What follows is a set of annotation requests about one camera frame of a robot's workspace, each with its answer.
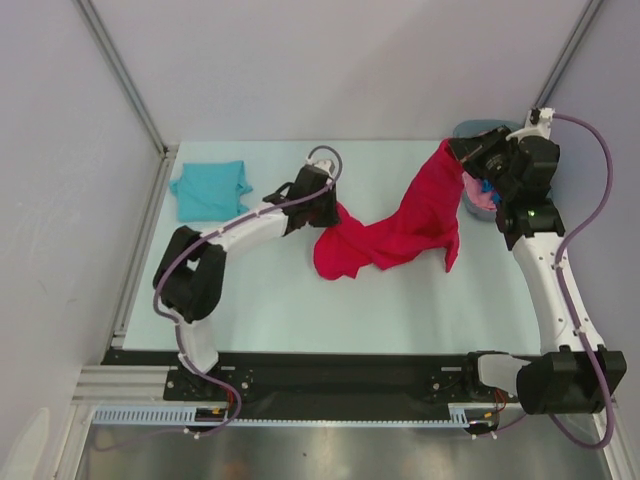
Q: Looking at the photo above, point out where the red t-shirt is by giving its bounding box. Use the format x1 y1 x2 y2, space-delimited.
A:
313 139 464 281

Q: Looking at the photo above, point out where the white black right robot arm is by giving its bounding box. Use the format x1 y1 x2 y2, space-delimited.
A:
449 126 627 415

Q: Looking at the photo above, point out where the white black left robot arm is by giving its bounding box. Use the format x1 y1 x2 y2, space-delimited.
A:
152 159 342 400

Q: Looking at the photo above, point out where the dark blue t-shirt in basket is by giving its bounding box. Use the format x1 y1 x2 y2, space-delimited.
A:
481 180 501 209

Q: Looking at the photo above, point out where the grey plastic laundry basket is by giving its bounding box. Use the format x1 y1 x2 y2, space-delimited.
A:
452 119 521 222

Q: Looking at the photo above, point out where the pink t-shirt in basket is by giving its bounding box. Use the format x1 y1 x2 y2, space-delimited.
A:
463 173 496 212

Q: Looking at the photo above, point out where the folded light blue t-shirt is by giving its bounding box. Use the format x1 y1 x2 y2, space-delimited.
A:
168 160 253 223

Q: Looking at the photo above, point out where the aluminium frame post right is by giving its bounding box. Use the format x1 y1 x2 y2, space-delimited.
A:
530 0 607 108

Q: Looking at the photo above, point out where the aluminium frame post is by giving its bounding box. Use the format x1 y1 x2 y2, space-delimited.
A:
530 0 607 108
72 0 168 158

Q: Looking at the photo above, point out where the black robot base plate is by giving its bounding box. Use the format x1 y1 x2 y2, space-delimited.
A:
99 349 526 409

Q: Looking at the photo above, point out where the light blue cable duct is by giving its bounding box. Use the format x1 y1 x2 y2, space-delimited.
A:
93 404 495 428

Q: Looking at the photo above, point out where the aluminium frame rail front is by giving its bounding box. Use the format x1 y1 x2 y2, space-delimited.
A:
72 363 174 407

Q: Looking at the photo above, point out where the aluminium frame post left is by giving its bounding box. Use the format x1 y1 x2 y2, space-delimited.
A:
72 0 168 158

